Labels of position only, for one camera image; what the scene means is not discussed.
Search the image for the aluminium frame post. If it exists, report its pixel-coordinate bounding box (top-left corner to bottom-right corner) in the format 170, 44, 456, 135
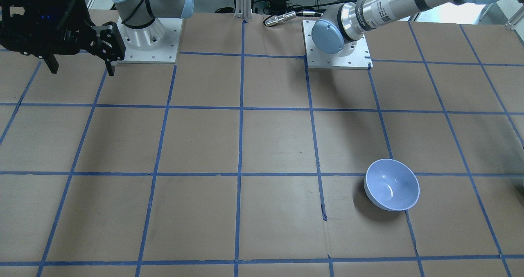
233, 0, 253, 22

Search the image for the black power adapter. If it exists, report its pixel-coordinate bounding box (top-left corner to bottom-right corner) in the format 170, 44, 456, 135
268, 0, 287, 14

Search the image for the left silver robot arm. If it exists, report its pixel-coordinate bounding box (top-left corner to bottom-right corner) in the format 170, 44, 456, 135
311, 0, 500, 54

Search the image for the blue bowl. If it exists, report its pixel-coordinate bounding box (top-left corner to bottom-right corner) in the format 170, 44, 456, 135
364, 158, 420, 212

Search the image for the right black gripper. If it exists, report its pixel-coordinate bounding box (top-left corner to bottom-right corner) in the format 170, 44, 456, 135
1, 0, 126, 77

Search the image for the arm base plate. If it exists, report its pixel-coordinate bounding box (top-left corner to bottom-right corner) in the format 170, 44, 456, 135
117, 18, 185, 64
303, 20, 374, 70

